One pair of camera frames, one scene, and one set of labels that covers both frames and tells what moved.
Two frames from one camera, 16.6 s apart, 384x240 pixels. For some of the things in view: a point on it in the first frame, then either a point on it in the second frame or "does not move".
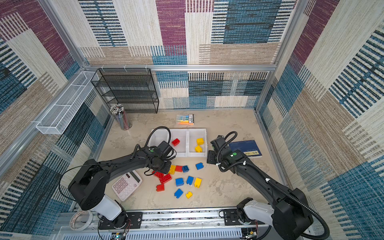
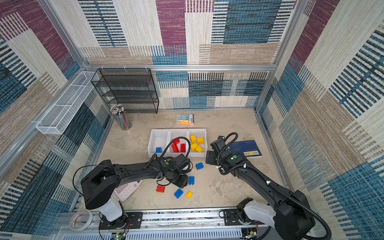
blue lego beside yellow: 189,180 does not move
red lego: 175,142 does not move
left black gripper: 166,170 to 183,183
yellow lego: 198,149 does not move
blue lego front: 178,193 does not move
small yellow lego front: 189,194 does not move
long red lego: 165,178 to 183,148
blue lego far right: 199,166 does not move
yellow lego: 198,182 to 193,146
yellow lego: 200,141 to 193,139
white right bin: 193,134 does not move
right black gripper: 210,157 does not move
